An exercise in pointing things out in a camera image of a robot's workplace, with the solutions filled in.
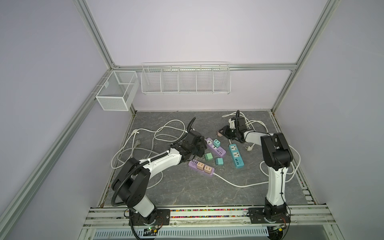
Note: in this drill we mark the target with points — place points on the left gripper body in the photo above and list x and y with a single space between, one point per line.
200 146

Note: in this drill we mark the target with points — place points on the pink plug strip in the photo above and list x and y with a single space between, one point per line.
208 169
200 166

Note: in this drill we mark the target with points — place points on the green plug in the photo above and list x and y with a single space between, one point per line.
209 156

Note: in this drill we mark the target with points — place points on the white cable teal strip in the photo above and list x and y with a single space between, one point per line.
249 124

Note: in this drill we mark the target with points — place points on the purple power strip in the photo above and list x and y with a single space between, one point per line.
218 151
193 165

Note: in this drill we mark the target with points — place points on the white wire basket rack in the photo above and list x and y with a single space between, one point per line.
160 78

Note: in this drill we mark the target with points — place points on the white mesh box basket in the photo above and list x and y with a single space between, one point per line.
118 91

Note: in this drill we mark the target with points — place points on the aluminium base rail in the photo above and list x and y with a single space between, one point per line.
211 217

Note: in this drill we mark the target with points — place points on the grey wall plug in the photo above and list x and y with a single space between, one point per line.
137 143

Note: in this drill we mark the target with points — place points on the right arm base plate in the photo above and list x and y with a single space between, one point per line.
269 215

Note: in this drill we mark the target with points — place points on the teal power strip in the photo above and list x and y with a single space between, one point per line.
237 158

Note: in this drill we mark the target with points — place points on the white wall plug right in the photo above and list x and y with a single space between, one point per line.
249 148

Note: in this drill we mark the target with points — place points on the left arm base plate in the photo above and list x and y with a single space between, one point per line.
157 217

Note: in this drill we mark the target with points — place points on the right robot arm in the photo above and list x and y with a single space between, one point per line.
276 154

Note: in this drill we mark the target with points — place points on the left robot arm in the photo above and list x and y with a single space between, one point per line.
130 185

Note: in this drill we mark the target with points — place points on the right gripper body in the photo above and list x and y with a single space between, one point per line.
230 133

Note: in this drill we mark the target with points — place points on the purple power strip front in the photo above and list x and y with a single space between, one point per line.
193 165

